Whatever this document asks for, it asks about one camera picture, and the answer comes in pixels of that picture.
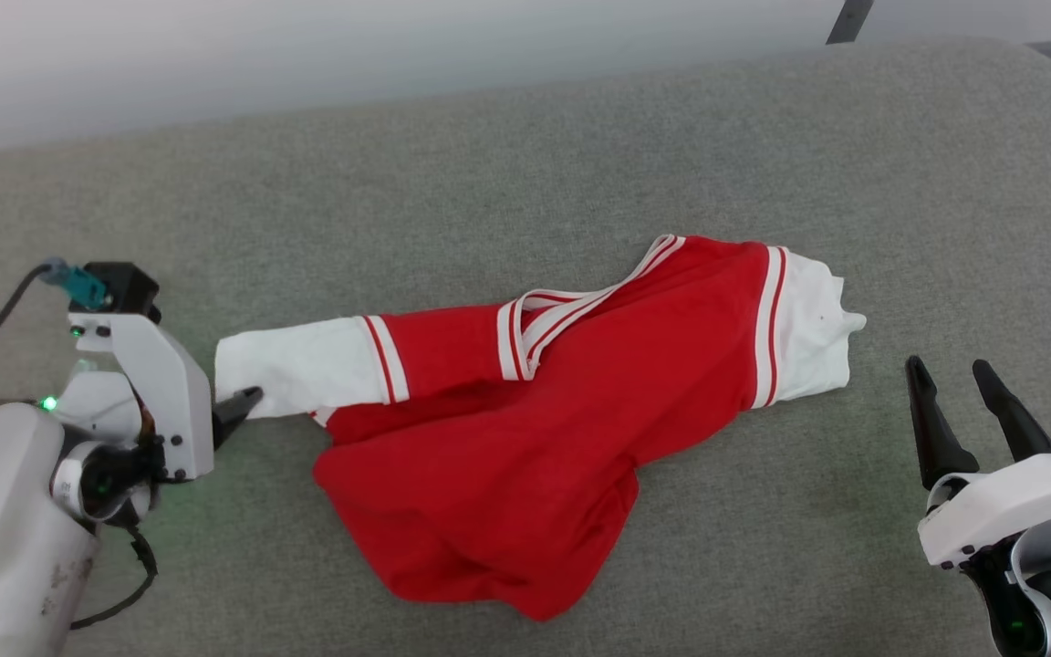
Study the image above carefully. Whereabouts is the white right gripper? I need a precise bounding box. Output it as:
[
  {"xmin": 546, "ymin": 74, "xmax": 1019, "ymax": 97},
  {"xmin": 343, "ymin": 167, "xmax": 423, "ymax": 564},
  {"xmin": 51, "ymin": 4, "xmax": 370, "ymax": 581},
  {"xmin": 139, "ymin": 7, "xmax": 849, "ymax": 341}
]
[{"xmin": 906, "ymin": 356, "xmax": 1051, "ymax": 568}]

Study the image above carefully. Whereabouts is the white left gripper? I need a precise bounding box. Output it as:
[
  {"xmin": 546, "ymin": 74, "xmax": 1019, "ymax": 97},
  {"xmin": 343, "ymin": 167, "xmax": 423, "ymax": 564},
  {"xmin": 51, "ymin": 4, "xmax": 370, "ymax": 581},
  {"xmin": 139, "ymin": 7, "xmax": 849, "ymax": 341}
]
[{"xmin": 56, "ymin": 310, "xmax": 265, "ymax": 485}]

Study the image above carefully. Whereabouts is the red white basketball jersey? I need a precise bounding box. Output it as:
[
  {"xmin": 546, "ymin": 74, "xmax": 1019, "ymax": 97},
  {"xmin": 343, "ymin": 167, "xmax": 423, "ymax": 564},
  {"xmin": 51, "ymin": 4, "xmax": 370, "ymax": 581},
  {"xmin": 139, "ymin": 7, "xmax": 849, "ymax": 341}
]
[{"xmin": 213, "ymin": 234, "xmax": 868, "ymax": 623}]

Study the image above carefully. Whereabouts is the teal cable connector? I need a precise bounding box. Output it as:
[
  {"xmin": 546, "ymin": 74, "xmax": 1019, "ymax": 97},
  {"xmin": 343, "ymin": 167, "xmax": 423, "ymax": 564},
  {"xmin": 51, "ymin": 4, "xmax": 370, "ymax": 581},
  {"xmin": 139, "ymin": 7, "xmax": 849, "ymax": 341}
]
[{"xmin": 40, "ymin": 258, "xmax": 109, "ymax": 309}]

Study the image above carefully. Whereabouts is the dark grey metal bracket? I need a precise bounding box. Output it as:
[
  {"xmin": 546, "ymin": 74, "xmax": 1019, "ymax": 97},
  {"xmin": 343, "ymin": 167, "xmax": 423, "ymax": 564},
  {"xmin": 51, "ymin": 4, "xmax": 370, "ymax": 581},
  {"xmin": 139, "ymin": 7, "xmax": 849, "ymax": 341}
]
[{"xmin": 824, "ymin": 0, "xmax": 876, "ymax": 46}]

